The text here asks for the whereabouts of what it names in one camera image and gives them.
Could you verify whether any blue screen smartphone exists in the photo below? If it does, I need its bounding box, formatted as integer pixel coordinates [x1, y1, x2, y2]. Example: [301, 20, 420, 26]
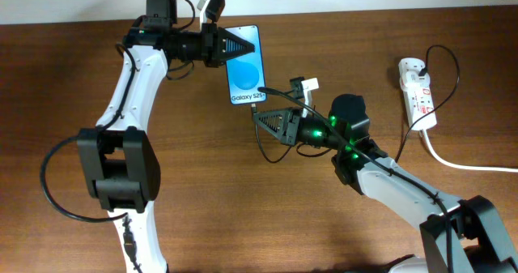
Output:
[226, 25, 267, 105]

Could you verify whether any black USB charging cable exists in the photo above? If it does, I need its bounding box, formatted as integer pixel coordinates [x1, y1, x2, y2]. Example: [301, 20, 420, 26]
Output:
[249, 44, 461, 164]

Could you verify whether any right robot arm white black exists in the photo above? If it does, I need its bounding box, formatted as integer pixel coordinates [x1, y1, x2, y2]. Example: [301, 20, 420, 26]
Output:
[253, 94, 517, 272]

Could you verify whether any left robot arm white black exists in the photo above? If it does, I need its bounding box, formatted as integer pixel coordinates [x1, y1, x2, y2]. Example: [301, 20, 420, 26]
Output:
[77, 23, 261, 272]

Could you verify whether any white USB charger adapter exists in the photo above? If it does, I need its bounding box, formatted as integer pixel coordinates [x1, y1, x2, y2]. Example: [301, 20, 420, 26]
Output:
[400, 71, 431, 92]

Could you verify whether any white power strip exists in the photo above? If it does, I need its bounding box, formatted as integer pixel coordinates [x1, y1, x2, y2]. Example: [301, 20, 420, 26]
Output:
[398, 58, 437, 131]

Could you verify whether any white power strip cord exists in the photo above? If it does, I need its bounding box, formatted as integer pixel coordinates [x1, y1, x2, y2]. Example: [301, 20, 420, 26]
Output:
[422, 129, 518, 174]

